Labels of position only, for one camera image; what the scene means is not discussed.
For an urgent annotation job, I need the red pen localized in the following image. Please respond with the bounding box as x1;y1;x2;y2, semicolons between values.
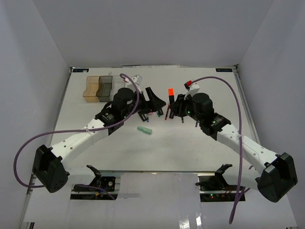
164;104;170;120

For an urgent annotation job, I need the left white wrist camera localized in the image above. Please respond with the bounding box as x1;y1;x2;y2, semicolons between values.
124;74;142;91

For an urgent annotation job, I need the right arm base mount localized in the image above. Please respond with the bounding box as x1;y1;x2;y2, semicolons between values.
195;176;237;203

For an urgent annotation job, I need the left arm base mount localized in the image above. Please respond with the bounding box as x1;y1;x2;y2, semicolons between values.
70;177;118;200

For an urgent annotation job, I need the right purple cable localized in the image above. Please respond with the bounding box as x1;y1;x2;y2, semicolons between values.
190;76;246;225

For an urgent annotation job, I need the mint green correction tape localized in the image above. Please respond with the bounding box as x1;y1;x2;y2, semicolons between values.
137;126;153;135

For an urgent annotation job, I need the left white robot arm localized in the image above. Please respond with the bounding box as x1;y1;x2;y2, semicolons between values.
32;87;166;193

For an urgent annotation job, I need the green cap black highlighter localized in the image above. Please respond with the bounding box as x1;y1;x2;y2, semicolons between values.
169;112;174;119

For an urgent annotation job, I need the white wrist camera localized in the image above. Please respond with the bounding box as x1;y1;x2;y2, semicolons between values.
124;74;142;91
184;81;200;100

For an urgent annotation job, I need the blue cap black highlighter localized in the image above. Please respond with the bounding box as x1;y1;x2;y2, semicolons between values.
138;112;147;122

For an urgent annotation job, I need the left blue table label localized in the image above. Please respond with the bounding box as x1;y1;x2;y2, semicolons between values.
72;68;89;73

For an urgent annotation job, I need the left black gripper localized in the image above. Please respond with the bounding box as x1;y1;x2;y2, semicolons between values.
122;87;165;119

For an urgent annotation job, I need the amber transparent container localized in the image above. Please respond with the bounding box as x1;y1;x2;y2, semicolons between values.
83;76;99;103

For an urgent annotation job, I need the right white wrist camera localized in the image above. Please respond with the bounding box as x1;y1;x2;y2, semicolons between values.
184;81;200;100

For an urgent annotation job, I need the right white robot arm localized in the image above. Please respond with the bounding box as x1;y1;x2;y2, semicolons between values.
170;93;298;203

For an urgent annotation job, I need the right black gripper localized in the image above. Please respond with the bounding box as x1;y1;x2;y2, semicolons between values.
170;92;203;124

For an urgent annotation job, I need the clear transparent container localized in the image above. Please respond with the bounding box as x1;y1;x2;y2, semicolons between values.
111;75;125;96

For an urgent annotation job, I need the blue table label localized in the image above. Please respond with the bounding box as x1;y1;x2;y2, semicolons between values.
215;68;233;73
72;68;89;73

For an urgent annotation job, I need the orange cap black highlighter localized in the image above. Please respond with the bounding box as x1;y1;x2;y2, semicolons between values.
168;88;174;104

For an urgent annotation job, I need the right blue table label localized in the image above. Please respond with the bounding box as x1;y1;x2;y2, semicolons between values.
215;68;233;73

